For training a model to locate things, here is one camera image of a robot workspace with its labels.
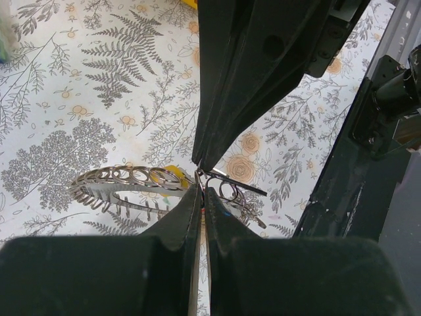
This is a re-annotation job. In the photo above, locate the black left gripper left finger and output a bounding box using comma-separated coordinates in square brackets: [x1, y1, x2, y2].
[1, 184, 202, 315]

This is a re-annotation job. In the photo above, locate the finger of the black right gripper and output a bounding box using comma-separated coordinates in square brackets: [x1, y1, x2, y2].
[192, 1, 255, 165]

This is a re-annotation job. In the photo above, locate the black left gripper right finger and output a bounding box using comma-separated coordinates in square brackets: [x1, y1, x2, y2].
[204, 189, 413, 315]

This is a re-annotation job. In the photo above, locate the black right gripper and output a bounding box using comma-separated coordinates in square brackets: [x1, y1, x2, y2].
[200, 0, 374, 172]

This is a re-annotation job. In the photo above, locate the metal toothed key ring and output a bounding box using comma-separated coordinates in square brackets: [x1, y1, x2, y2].
[68, 164, 269, 230]

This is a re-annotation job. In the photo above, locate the floral tablecloth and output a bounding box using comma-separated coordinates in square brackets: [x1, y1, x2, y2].
[1, 1, 395, 242]

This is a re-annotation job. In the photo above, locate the aluminium rail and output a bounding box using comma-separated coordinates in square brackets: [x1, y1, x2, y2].
[365, 0, 421, 78]

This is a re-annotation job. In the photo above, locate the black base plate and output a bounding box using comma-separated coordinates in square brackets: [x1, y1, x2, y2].
[292, 55, 421, 240]

